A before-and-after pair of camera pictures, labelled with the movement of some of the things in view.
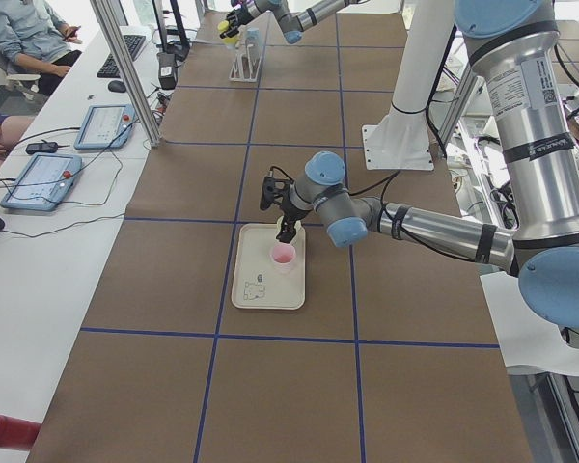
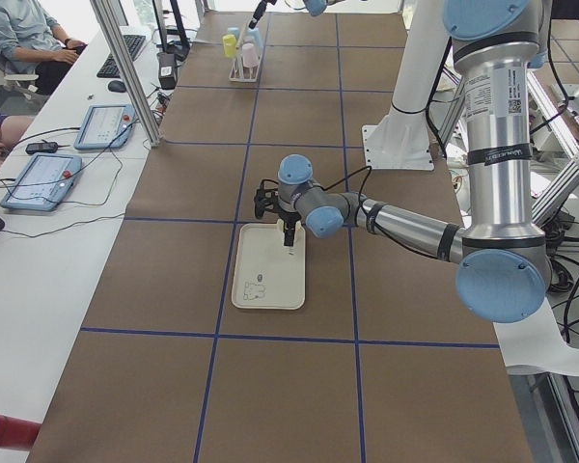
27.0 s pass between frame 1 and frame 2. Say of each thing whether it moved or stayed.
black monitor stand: stayed
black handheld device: stayed
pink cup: moved
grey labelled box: stayed
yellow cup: moved
